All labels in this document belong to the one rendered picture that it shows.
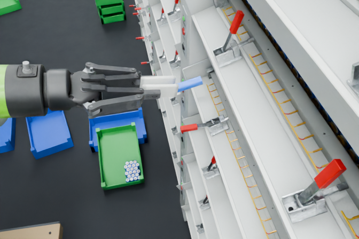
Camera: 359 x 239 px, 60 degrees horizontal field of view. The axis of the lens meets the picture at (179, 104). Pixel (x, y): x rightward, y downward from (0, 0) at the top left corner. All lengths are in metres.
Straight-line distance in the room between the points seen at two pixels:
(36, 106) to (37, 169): 1.24
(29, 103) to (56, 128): 1.35
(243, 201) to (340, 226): 0.24
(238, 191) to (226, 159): 0.07
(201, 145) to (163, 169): 0.78
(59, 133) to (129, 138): 0.42
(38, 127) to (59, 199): 0.49
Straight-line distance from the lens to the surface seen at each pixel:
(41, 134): 1.92
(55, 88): 0.56
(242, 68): 0.51
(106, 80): 0.60
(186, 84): 0.62
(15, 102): 0.57
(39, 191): 1.71
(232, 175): 0.61
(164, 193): 1.57
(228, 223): 0.77
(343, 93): 0.24
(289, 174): 0.41
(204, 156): 0.85
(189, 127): 0.64
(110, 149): 1.66
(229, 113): 0.65
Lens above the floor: 1.40
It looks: 48 degrees down
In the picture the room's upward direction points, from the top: straight up
